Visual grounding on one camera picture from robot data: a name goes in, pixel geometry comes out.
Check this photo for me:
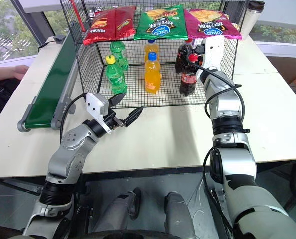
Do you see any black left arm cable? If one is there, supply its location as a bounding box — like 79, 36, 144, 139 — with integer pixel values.
59, 92, 89, 145

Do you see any orange soda bottle blue cap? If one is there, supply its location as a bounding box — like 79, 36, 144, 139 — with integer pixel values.
144, 39, 160, 63
144, 52, 162, 95

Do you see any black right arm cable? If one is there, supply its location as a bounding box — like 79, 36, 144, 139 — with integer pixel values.
190, 62, 251, 236

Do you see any green soda bottle yellow cap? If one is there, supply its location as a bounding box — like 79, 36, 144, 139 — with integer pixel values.
105, 55, 128, 95

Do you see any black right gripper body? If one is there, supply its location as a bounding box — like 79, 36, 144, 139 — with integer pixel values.
194, 45, 206, 66

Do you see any magenta chips bag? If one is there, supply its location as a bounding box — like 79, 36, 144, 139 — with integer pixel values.
183, 8, 243, 41

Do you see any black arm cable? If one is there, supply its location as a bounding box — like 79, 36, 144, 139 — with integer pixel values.
59, 92, 89, 145
190, 62, 251, 236

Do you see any person's bare hand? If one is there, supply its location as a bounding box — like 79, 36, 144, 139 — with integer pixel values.
9, 64, 30, 81

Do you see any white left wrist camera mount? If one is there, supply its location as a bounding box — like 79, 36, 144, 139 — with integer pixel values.
85, 92, 113, 135

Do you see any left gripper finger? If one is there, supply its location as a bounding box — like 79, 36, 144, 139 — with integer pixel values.
124, 106, 145, 127
107, 93, 127, 109

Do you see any white thermos cup dark lid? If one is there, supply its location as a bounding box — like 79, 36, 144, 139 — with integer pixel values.
239, 0, 266, 38

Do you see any green chips bag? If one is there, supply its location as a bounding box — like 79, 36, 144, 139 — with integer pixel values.
133, 4, 189, 41

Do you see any red chips bag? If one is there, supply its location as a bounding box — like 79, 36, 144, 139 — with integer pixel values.
83, 6, 137, 46

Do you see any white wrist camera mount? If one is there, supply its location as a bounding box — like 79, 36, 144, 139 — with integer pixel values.
203, 35, 225, 70
85, 92, 113, 135

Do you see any red rod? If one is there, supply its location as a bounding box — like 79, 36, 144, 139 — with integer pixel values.
70, 0, 87, 32

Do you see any cola bottle red cap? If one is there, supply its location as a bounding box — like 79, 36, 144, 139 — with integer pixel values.
179, 52, 199, 97
175, 39, 195, 74

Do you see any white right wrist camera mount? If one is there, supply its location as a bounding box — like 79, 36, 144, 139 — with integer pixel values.
203, 35, 225, 70

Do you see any green conveyor belt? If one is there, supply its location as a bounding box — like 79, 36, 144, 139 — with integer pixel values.
16, 31, 78, 133

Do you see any black wire rack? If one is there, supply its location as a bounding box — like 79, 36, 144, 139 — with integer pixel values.
59, 0, 249, 109

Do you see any grey robot leg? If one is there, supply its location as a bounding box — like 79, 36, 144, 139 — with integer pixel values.
97, 186, 143, 236
163, 191, 196, 239

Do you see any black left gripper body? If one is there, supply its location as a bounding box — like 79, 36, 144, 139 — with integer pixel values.
103, 110, 126, 132

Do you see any black adapter cable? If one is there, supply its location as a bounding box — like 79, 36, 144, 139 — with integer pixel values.
36, 39, 57, 53

